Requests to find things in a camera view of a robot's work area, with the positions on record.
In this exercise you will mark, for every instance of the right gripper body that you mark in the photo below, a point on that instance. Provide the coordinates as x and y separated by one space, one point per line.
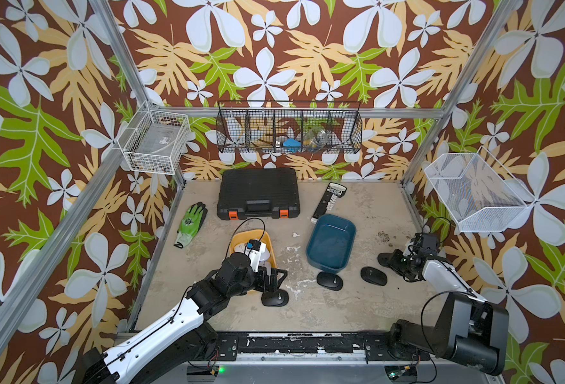
408 274

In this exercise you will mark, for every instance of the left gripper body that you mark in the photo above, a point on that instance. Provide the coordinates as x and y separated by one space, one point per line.
258 280

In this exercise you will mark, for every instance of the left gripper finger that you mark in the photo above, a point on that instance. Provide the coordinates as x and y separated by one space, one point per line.
278 275
271 292

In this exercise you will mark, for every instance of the black mouse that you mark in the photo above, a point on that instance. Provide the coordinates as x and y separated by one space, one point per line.
277 303
373 276
329 281

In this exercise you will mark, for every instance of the yellow plastic tray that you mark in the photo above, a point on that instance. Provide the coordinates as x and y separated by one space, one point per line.
241 242

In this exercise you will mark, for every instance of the teal plastic tray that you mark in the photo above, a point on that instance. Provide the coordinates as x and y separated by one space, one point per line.
331 242

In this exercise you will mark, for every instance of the black bit holder strip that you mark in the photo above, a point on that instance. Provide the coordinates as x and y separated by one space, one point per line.
333 192

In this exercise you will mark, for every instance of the white mouse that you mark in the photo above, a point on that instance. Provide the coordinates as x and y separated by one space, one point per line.
244 248

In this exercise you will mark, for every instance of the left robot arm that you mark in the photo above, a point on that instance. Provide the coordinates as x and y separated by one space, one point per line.
138 358

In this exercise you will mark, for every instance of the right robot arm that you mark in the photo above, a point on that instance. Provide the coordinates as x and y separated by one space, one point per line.
470 330

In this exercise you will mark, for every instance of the black tool case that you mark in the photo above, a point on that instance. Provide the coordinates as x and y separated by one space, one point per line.
259 193

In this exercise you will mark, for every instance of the green work glove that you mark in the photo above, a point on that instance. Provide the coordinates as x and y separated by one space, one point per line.
190 224

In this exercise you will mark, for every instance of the blue object in basket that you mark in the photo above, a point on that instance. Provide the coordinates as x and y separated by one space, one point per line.
292 146

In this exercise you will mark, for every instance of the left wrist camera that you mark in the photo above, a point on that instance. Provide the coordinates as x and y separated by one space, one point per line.
259 254

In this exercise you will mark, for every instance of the white wire basket right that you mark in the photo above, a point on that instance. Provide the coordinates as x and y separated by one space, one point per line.
479 192

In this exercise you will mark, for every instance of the white wire basket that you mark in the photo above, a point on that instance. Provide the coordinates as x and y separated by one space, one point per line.
479 192
154 140

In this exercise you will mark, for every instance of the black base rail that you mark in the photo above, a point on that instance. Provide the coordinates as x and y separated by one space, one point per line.
372 346

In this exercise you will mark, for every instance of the black wire basket back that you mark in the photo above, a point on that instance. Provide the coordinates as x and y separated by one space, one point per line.
263 126

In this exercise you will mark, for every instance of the white wire basket left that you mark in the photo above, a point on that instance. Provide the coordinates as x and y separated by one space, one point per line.
154 140

